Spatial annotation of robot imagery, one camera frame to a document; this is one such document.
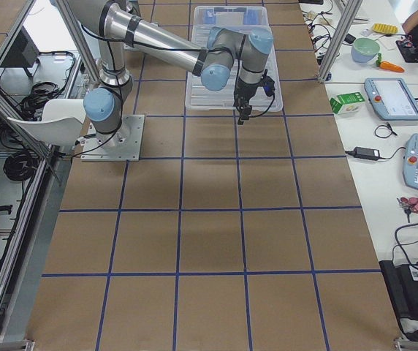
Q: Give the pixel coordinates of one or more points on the green white carton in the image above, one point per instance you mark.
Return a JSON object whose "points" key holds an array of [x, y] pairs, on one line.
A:
{"points": [[347, 103]]}

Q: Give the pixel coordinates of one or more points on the white chair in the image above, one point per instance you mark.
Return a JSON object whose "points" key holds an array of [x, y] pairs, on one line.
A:
{"points": [[61, 124]]}

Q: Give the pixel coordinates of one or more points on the aluminium frame post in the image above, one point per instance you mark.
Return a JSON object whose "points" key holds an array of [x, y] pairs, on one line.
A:
{"points": [[342, 29]]}

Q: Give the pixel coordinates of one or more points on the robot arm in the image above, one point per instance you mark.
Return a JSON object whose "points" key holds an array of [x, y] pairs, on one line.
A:
{"points": [[230, 69]]}

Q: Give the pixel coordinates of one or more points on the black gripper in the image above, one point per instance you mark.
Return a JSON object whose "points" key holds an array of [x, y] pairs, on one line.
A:
{"points": [[243, 92]]}

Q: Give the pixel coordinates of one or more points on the pink key bundle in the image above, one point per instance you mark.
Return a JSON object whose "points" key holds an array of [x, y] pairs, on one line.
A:
{"points": [[409, 205]]}

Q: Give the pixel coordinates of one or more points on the toy carrot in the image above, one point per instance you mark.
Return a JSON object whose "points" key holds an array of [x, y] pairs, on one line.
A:
{"points": [[388, 66]]}

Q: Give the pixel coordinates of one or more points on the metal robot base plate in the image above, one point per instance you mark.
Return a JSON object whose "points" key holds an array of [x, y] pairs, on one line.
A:
{"points": [[124, 146]]}

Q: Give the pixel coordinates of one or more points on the green bowl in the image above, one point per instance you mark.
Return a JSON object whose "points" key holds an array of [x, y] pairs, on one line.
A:
{"points": [[364, 49]]}

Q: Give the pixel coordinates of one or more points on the upper teach pendant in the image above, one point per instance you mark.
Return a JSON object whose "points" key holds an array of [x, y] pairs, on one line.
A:
{"points": [[391, 99]]}

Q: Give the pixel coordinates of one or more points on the black power adapter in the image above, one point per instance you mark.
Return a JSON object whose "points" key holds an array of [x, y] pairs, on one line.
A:
{"points": [[364, 153]]}

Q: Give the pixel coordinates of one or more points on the yellow toy block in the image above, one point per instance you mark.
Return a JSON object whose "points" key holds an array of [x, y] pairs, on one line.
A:
{"points": [[385, 29]]}

